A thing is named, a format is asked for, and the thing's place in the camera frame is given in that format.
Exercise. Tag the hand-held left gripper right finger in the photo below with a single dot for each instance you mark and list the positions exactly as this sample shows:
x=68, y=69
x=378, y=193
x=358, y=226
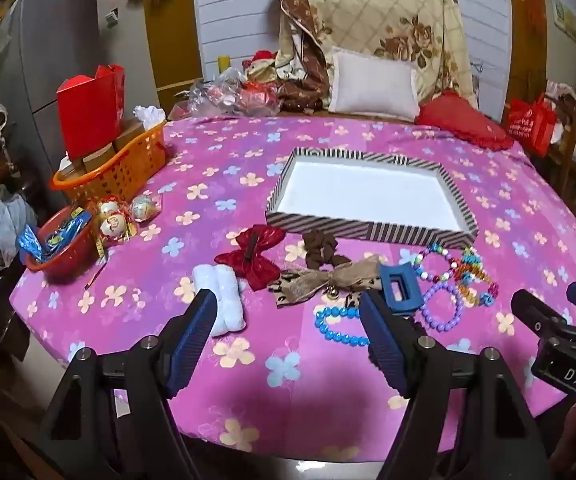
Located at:
x=381, y=342

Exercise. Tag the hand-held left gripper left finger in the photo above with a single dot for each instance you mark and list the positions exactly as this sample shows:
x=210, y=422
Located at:
x=193, y=345

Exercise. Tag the white fluffy hair bow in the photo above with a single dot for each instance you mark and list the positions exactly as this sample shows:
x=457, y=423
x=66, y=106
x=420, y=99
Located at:
x=228, y=285

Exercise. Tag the blue hair claw clip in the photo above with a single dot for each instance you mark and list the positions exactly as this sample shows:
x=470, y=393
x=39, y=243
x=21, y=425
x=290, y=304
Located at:
x=386, y=272

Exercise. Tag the red bow hair clip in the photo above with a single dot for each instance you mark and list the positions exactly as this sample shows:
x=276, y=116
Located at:
x=268, y=240

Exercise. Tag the striped cardboard box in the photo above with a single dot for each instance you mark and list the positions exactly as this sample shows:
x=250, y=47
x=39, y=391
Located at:
x=367, y=190

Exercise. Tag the pink floral bed sheet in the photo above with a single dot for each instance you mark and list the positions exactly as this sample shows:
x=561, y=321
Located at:
x=318, y=390

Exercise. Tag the leopard print bow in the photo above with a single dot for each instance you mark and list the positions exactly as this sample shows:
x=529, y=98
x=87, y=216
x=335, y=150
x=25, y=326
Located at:
x=308, y=282

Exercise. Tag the brown scrunchie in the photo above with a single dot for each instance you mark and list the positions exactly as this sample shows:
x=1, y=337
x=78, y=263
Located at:
x=318, y=247

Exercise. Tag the red pencil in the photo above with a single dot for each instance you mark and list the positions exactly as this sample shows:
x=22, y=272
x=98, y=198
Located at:
x=95, y=276

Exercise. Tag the red plastic bowl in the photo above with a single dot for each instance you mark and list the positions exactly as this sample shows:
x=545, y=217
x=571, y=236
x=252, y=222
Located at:
x=68, y=260

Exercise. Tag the blue snack packet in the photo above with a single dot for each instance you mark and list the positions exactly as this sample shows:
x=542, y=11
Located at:
x=29, y=244
x=70, y=227

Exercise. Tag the red shopping bag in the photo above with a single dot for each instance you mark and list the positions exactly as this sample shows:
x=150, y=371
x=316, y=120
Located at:
x=530, y=125

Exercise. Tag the orange plastic basket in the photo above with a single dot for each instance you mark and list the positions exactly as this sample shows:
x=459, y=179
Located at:
x=128, y=165

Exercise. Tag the red frilled cushion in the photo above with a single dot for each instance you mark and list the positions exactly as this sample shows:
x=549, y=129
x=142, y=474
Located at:
x=462, y=120

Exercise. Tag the brown cardboard box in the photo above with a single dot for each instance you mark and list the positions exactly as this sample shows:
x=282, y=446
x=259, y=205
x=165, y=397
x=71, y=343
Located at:
x=99, y=157
x=70, y=169
x=130, y=132

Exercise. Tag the grey plastic bag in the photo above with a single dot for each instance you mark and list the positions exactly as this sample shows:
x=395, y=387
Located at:
x=13, y=220

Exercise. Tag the white tissue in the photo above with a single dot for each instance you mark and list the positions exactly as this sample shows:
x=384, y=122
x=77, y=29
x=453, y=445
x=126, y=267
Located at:
x=149, y=114

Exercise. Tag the clear plastic bags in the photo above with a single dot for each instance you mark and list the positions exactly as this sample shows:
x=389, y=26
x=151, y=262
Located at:
x=208, y=95

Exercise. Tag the red foil packaging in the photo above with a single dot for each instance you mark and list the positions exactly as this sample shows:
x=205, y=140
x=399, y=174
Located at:
x=260, y=100

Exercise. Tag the red gift box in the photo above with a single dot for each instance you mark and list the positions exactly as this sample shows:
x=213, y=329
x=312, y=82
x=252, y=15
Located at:
x=88, y=110

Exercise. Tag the white pillow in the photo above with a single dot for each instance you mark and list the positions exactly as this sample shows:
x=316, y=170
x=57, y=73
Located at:
x=372, y=85

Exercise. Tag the yellow bottle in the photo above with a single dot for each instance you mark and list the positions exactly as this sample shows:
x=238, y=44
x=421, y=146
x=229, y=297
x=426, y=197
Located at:
x=224, y=65

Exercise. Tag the santa plush toy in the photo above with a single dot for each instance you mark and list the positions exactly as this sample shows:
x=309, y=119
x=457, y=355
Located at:
x=260, y=65

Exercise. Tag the brown patterned quilt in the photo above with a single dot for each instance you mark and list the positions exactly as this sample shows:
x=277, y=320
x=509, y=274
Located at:
x=298, y=25

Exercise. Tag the grey refrigerator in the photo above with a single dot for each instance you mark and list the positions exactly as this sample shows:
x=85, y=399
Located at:
x=68, y=35

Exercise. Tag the cream floral quilt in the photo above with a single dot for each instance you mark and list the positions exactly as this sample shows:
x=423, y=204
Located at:
x=392, y=5

